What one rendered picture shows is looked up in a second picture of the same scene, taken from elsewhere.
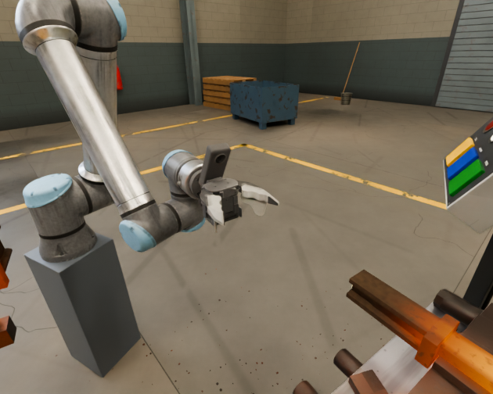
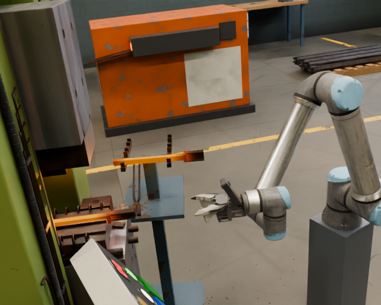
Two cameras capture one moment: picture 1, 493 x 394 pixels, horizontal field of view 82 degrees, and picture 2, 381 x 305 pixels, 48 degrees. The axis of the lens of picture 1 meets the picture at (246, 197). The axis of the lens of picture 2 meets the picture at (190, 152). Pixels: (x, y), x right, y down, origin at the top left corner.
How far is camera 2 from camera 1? 177 cm
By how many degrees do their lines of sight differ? 103
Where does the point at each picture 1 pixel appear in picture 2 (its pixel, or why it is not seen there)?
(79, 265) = (319, 227)
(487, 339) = (101, 226)
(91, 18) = (320, 95)
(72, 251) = (324, 217)
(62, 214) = (330, 193)
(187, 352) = not seen: outside the picture
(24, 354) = not seen: hidden behind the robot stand
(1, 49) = not seen: outside the picture
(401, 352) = (121, 237)
